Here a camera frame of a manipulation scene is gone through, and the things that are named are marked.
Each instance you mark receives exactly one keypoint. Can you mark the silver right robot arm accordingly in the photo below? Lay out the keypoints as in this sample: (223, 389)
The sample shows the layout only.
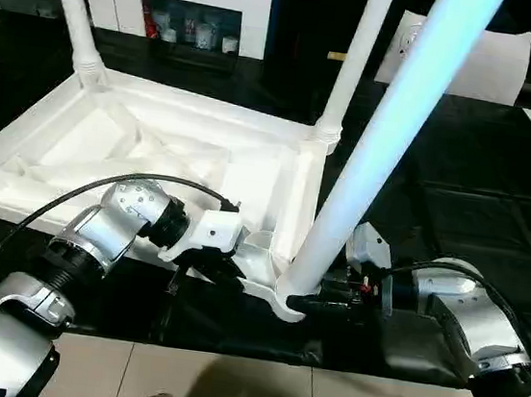
(487, 322)

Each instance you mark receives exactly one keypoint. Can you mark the small yellow label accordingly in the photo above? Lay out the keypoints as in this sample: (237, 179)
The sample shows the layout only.
(336, 55)

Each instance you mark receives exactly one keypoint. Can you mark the white plastic table leg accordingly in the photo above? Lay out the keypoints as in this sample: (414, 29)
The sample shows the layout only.
(354, 64)
(390, 127)
(73, 5)

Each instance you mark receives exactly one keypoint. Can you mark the black cabinet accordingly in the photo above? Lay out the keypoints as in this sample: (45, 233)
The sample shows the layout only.
(305, 29)

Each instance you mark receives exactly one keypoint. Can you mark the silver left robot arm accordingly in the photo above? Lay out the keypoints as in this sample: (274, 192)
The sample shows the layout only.
(111, 228)

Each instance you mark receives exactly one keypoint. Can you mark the black work mat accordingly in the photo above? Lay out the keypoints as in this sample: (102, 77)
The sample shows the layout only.
(487, 211)

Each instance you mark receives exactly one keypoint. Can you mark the white plastic table top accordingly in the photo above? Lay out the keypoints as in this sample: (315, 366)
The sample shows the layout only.
(84, 137)

